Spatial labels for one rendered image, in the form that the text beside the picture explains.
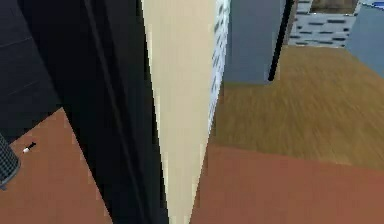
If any black mesh waste bin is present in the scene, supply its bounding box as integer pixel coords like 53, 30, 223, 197
0, 132, 22, 192

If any small black white pen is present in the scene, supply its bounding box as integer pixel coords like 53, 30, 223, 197
22, 141, 37, 154

